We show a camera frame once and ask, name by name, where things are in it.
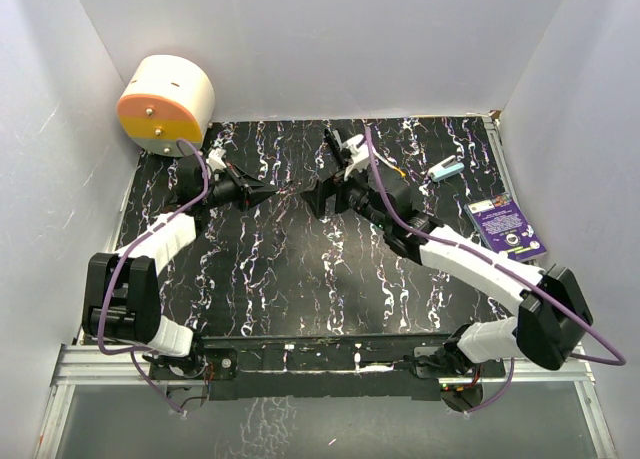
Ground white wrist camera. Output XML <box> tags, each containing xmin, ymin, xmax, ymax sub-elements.
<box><xmin>207</xmin><ymin>148</ymin><xmax>227</xmax><ymax>173</ymax></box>
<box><xmin>340</xmin><ymin>134</ymin><xmax>370</xmax><ymax>181</ymax></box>

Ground purple booklet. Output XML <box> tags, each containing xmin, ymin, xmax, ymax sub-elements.
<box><xmin>464</xmin><ymin>193</ymin><xmax>547</xmax><ymax>263</ymax></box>

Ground light blue mini stapler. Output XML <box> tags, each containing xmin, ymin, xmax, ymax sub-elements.
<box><xmin>427</xmin><ymin>155</ymin><xmax>464</xmax><ymax>182</ymax></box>

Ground aluminium frame rail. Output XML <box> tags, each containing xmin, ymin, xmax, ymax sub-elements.
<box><xmin>34</xmin><ymin>343</ymin><xmax>211</xmax><ymax>459</ymax></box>

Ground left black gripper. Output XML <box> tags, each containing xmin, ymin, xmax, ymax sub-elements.
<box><xmin>201</xmin><ymin>163</ymin><xmax>280</xmax><ymax>213</ymax></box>

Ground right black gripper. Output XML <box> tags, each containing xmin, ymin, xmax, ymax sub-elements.
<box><xmin>300</xmin><ymin>159</ymin><xmax>390</xmax><ymax>232</ymax></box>

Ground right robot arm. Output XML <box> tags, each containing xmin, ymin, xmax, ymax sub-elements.
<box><xmin>301</xmin><ymin>172</ymin><xmax>593</xmax><ymax>376</ymax></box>

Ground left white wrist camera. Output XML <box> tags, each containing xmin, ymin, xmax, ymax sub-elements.
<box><xmin>207</xmin><ymin>148</ymin><xmax>227</xmax><ymax>173</ymax></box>

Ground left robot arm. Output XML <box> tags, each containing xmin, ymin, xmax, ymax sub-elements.
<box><xmin>82</xmin><ymin>149</ymin><xmax>279</xmax><ymax>378</ymax></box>

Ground white pen yellow tip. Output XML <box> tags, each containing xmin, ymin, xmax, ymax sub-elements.
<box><xmin>374</xmin><ymin>150</ymin><xmax>406</xmax><ymax>178</ymax></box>

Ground black stapler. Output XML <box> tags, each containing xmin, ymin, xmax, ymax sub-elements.
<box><xmin>324</xmin><ymin>128</ymin><xmax>351</xmax><ymax>171</ymax></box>

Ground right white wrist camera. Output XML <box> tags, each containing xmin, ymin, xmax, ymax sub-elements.
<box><xmin>340</xmin><ymin>134</ymin><xmax>370</xmax><ymax>181</ymax></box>

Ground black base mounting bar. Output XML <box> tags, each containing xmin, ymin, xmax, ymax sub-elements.
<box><xmin>150</xmin><ymin>333</ymin><xmax>506</xmax><ymax>401</ymax></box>

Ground white cylindrical drawer box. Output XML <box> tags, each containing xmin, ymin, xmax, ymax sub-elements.
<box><xmin>116</xmin><ymin>54</ymin><xmax>215</xmax><ymax>157</ymax></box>

